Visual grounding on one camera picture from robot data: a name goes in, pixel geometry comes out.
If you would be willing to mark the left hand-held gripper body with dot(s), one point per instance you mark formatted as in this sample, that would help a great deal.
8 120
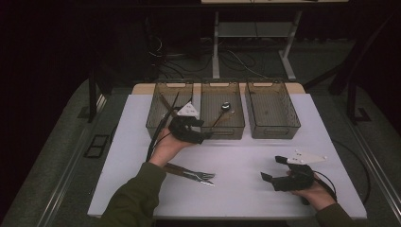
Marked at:
184 132

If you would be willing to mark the white table mat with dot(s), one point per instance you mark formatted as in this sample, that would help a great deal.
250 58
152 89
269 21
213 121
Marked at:
227 195

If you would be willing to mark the metal spoon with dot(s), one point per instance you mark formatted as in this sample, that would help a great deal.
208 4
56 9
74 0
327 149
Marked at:
225 106

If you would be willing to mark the metal floor rail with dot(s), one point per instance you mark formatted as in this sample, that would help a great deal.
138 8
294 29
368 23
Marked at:
67 176
375 170

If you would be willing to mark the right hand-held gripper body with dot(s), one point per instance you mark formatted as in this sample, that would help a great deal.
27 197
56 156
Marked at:
293 179

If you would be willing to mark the black metal stand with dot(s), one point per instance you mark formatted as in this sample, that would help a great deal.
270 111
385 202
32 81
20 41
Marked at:
351 94
92 94

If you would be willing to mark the person's left hand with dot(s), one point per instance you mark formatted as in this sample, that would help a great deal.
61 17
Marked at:
167 149

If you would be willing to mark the black rectangular floor frame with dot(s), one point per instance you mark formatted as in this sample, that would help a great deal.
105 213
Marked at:
91 152

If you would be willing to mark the black chopstick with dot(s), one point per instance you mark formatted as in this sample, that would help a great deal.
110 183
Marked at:
175 101

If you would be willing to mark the clear grey plastic bin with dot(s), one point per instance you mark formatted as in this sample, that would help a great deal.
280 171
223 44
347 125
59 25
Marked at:
230 126
271 115
157 113

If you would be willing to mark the white metal desk frame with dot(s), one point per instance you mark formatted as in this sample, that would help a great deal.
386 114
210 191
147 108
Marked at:
216 47

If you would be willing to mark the person's right hand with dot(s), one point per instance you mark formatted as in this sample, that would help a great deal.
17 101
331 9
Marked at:
315 197

